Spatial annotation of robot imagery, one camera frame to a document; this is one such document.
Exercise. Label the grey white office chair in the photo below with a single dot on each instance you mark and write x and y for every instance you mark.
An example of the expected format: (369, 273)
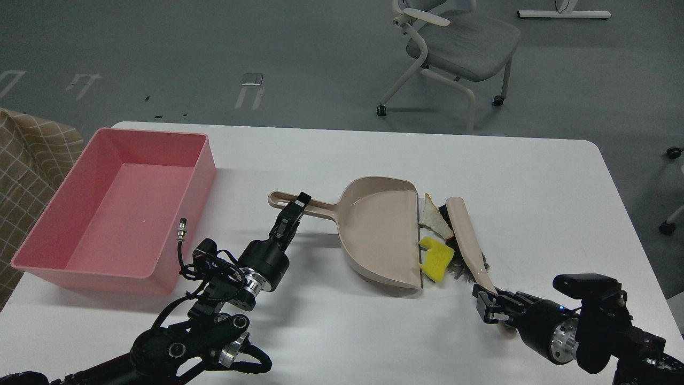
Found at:
(452, 46)

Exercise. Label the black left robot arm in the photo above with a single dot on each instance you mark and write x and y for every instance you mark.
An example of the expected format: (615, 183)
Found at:
(192, 334)

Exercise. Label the beige plastic dustpan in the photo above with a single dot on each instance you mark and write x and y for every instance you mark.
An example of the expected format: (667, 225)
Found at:
(377, 223)

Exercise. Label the pink plastic bin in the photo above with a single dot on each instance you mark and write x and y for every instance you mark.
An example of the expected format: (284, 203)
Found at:
(112, 224)

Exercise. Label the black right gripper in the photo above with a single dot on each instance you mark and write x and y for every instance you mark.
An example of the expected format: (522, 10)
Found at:
(546, 327)

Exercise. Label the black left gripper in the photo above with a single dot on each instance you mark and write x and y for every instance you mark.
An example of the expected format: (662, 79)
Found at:
(267, 257)

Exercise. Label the toast bread slice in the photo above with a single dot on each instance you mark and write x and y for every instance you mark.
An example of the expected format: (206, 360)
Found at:
(431, 218)

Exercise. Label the beige checkered cloth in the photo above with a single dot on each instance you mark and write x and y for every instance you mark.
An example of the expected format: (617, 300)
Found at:
(36, 156)

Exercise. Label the chair leg with caster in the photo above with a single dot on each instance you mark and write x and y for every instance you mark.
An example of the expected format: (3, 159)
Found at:
(669, 226)

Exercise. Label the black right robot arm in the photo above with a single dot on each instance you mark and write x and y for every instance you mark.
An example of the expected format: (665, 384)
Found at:
(599, 329)

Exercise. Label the yellow sponge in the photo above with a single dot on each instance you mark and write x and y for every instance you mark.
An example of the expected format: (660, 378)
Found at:
(437, 258)

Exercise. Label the beige hand brush black bristles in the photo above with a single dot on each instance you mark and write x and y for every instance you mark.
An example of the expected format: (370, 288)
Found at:
(469, 262)

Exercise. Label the white desk foot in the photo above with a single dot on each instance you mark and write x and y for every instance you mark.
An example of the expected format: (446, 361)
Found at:
(566, 10)

